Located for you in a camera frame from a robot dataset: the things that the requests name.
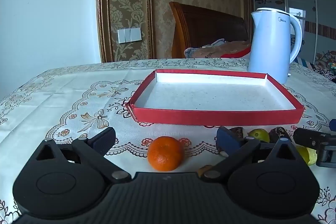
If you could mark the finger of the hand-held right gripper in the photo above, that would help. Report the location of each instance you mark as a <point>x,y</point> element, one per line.
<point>309,137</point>

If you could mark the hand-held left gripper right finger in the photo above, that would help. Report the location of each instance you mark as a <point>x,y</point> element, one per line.
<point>227,142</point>

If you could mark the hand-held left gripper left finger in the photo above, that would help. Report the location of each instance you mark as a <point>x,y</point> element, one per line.
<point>103,140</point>

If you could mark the green round fruit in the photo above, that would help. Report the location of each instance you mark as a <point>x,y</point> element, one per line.
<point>308,155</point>
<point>259,134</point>

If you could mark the red shallow box tray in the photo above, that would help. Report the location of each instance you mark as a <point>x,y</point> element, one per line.
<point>210,98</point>

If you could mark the orange mandarin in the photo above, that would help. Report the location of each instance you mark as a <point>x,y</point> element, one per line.
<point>165,153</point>

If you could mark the floral lace tablecloth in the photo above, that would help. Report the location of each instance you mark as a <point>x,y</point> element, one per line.
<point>65,98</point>

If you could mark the colourful patterned blanket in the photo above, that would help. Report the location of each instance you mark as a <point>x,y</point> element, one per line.
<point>321,64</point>

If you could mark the brown grey bundled clothes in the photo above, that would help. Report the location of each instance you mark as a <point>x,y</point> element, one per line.
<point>215,49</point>

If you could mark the white electric kettle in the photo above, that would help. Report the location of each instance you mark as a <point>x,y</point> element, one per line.
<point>273,45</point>

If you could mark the wooden bed headboard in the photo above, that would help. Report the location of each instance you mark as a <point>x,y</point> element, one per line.
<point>204,27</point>

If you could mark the floral sliding wardrobe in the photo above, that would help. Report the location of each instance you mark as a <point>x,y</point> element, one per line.
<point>317,16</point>

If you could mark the white wall switch panel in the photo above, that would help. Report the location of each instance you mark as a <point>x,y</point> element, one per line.
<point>129,35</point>

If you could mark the gold wall moulding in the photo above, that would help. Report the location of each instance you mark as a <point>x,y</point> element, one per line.
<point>123,3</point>

